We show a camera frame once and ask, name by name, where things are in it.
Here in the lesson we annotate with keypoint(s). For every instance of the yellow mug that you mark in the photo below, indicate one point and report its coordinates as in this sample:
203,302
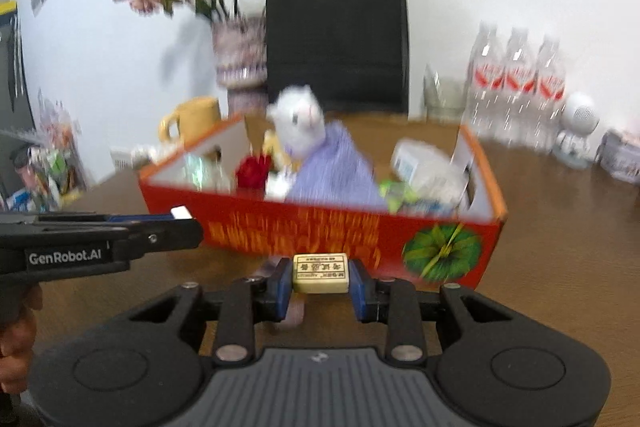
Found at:
197,119

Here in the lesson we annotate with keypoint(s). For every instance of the red fabric flower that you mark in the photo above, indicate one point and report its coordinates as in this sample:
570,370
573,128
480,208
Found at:
252,172

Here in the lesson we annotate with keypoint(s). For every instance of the purple cloth pouch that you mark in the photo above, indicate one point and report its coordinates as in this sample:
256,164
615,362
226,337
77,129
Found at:
335,172

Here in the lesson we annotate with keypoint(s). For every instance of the black paper bag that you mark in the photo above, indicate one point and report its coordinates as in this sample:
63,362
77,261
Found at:
335,37

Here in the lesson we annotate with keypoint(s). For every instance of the purple ceramic vase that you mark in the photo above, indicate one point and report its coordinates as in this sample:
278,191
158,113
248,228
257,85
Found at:
240,57

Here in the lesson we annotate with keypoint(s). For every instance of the yellow plush toy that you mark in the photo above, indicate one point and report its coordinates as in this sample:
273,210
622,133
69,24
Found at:
274,149

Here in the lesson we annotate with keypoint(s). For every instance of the clear plastic box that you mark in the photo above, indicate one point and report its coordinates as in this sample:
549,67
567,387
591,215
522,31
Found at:
425,167

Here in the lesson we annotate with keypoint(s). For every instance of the white plush alpaca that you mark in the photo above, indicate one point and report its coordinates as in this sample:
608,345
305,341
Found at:
300,119

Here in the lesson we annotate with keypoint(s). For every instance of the white robot toy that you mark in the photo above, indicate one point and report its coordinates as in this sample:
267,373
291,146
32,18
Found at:
575,122

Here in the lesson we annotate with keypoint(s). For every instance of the red cardboard box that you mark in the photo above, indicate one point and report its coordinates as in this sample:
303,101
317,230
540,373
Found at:
330,237

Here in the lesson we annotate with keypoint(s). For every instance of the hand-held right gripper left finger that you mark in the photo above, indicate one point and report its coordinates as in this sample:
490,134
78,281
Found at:
283,289

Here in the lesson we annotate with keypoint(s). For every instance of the small yellow eraser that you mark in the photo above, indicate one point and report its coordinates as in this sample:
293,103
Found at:
320,273

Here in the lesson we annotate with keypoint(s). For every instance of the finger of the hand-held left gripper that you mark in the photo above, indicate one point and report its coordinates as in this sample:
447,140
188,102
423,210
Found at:
145,217
170,237

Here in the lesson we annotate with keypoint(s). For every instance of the colourful printed packets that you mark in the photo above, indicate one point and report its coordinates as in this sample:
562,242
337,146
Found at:
47,167

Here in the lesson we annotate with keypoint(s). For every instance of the green snack packet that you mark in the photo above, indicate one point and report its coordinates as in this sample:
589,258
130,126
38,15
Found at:
397,196

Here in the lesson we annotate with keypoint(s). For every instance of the iridescent plastic bag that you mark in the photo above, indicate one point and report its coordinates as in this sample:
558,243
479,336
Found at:
205,172

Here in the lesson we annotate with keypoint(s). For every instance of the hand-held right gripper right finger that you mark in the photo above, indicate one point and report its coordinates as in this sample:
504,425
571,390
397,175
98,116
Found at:
359,289

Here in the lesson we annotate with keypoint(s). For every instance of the clear glass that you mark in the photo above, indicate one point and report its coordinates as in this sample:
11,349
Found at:
445,99

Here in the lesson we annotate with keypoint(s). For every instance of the person's left hand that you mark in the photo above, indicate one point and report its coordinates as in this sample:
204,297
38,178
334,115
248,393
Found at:
17,357

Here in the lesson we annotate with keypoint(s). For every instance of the clear water bottle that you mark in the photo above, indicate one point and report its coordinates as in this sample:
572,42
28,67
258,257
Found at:
520,84
486,82
550,92

